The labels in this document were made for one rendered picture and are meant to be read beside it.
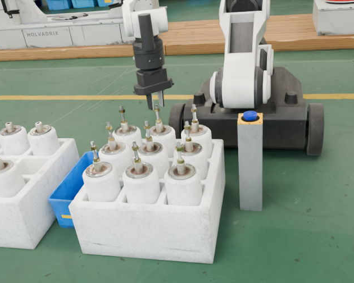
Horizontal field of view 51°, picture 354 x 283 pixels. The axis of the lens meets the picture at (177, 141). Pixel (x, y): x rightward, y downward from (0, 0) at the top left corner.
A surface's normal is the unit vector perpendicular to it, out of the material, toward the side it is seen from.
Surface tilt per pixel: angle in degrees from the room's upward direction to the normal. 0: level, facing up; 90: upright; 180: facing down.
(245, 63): 38
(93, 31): 90
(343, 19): 90
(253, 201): 90
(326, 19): 90
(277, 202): 0
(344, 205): 0
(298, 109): 45
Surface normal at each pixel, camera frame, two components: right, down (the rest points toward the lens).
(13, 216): -0.19, 0.48
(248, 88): -0.26, 0.21
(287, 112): -0.24, -0.27
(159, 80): 0.48, 0.37
